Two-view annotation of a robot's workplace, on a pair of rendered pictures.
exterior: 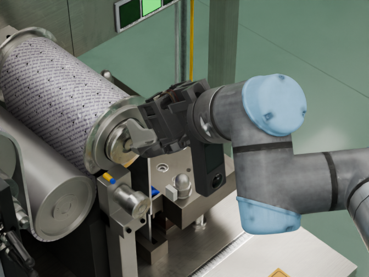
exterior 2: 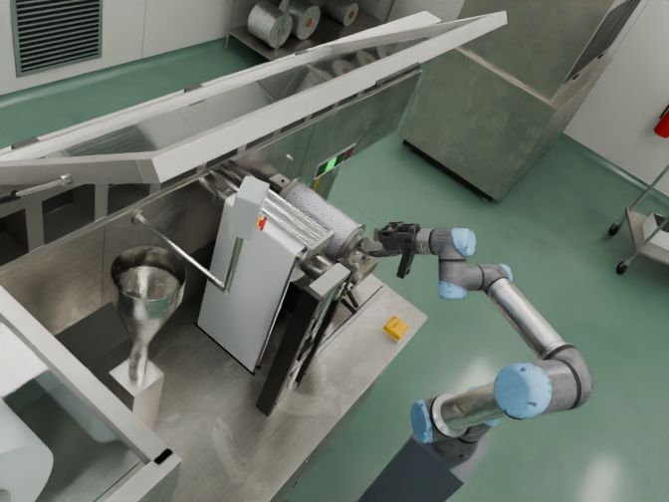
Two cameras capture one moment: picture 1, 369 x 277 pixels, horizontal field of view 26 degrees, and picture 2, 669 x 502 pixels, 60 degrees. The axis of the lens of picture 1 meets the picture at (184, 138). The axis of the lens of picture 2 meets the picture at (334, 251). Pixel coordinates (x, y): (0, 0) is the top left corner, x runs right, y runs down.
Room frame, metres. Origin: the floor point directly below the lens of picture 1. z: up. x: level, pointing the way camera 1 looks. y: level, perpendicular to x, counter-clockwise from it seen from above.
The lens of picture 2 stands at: (-0.27, 0.72, 2.40)
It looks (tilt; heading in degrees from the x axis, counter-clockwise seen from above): 42 degrees down; 334
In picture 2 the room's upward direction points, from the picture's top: 23 degrees clockwise
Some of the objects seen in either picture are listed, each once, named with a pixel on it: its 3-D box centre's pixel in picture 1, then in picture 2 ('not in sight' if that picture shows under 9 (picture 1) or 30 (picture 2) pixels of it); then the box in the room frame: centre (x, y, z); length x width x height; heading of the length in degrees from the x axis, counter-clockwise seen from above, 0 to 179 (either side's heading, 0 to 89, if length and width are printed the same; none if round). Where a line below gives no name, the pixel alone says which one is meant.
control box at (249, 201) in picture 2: not in sight; (252, 209); (0.56, 0.52, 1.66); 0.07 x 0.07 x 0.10; 70
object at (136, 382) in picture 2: not in sight; (137, 370); (0.50, 0.69, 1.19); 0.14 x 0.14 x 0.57
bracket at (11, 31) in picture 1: (7, 39); (281, 181); (1.14, 0.31, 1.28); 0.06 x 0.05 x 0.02; 44
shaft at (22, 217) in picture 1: (12, 212); not in sight; (0.69, 0.22, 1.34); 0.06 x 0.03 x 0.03; 44
